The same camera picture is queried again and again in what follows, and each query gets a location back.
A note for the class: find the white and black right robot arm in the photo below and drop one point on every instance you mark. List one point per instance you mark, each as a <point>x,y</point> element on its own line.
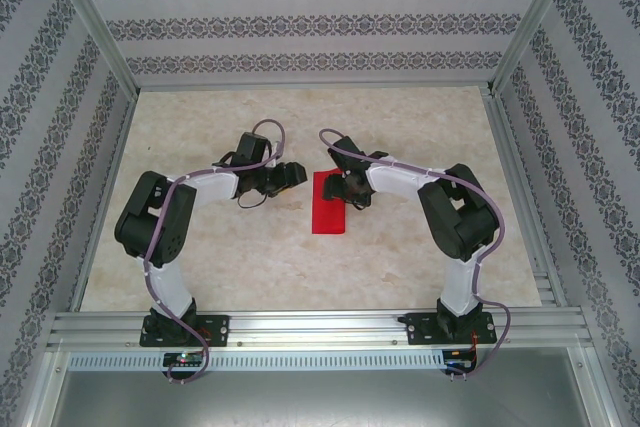
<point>462,287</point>

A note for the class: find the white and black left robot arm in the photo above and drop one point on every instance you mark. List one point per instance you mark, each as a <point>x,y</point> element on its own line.
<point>170,287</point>

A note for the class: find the aluminium side rail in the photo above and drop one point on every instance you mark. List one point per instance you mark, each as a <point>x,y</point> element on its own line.
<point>99,207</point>
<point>522,207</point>

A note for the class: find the red paper sheet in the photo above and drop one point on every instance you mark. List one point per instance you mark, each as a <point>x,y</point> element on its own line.
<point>327,219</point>

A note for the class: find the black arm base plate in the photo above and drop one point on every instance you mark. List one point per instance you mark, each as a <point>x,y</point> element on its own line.
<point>417,329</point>
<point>220,329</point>

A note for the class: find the small black controller board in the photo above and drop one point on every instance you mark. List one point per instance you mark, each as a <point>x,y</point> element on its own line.
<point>460,357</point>
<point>182,359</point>

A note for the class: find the aluminium frame post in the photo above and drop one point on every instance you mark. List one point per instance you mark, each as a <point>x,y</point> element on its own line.
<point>95,22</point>
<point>532,22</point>

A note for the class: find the long aluminium mounting rail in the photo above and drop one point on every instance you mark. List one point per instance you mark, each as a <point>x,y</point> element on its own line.
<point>310,327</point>

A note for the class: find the short aluminium cross rail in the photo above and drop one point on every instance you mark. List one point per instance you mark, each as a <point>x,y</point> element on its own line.
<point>310,84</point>

